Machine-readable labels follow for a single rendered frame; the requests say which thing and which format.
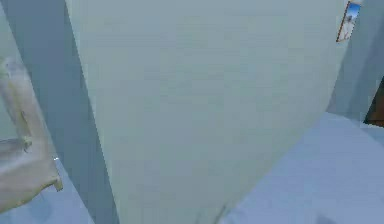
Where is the dark brown wooden furniture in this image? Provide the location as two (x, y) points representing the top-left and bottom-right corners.
(363, 75), (384, 128)

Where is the framed blue wall picture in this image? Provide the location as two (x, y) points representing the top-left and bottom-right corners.
(335, 0), (362, 44)

